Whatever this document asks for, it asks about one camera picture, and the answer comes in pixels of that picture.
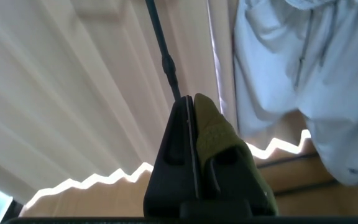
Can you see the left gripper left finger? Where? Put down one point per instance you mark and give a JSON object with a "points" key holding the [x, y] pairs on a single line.
{"points": [[174, 180]]}

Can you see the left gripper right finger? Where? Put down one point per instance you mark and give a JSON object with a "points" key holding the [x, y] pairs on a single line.
{"points": [[238, 186]]}

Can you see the green garment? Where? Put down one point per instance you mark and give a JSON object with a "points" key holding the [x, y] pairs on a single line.
{"points": [[216, 133]]}

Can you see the pale grey shorts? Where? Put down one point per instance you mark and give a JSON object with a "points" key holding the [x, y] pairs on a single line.
{"points": [[275, 77]]}

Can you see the black clothes rack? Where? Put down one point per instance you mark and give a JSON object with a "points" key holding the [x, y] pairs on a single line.
{"points": [[160, 37]]}

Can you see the beige curtain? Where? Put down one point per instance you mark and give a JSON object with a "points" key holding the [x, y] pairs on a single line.
{"points": [[57, 77]]}

